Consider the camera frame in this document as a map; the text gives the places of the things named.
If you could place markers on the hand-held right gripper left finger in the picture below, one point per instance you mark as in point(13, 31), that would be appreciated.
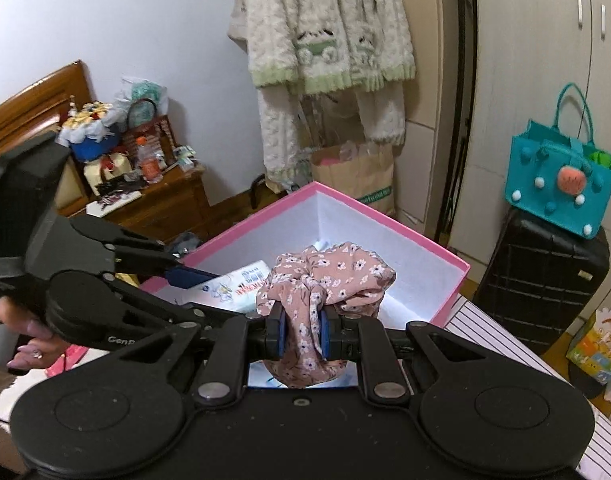
point(280, 332)

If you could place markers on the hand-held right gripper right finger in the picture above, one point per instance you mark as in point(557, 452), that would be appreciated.
point(326, 335)

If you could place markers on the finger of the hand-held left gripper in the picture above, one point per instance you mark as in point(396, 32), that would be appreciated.
point(160, 304)
point(185, 276)

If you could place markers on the small white tissue pack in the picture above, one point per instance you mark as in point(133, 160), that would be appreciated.
point(235, 285)

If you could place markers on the pink floral scrunchie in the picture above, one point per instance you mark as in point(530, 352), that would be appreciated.
point(330, 275)

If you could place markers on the pink cardboard box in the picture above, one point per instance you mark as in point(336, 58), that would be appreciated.
point(365, 230)

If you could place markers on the person's left hand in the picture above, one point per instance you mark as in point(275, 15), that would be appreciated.
point(33, 355)

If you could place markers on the wooden nightstand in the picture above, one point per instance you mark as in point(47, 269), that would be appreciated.
point(160, 205)

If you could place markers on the white flower bouquet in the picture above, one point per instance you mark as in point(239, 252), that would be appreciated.
point(90, 120)

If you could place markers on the wooden bed headboard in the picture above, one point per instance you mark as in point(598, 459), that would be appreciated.
point(30, 105)

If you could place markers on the orange cap drink bottle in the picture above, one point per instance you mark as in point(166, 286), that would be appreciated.
point(148, 162)

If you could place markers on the brown paper bag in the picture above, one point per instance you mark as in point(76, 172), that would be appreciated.
point(355, 180)

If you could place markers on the white green plastic bag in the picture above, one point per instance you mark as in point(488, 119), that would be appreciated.
point(145, 90)

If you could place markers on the white fleece pajama pants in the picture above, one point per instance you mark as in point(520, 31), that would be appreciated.
point(285, 130)

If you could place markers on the striped table cover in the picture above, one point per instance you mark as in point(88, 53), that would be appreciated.
point(510, 350)

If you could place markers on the black suitcase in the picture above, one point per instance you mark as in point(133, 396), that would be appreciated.
point(535, 285)

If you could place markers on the beige wooden cabinet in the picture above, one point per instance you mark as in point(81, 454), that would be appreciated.
point(425, 110)

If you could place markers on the beige canvas tote bag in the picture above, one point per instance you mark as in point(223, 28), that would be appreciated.
point(238, 25)

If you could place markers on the teal felt tote bag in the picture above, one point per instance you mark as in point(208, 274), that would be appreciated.
point(555, 195)

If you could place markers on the orange flower patterned bag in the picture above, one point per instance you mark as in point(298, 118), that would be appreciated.
point(598, 345)

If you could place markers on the white fleece pajama top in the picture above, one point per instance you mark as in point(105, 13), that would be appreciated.
point(325, 20)

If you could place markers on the light wood wardrobe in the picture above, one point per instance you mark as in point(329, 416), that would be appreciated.
point(535, 35)

